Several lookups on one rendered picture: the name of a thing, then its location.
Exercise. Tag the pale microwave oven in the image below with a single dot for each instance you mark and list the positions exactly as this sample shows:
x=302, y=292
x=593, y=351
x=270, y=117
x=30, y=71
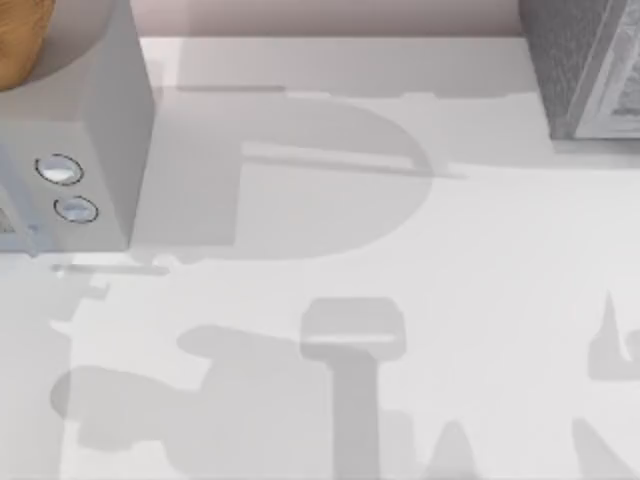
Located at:
x=110, y=150

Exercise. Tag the small microwave knob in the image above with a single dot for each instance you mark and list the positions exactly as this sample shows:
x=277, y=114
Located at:
x=76, y=209

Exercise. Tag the large microwave knob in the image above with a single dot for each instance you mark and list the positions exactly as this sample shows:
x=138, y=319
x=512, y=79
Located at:
x=59, y=170

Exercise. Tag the grey cabinet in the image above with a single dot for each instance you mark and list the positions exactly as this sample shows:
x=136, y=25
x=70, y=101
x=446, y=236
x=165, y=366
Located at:
x=565, y=65

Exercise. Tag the brown wooden bowl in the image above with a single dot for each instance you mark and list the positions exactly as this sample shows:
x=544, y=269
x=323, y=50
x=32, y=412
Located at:
x=20, y=40

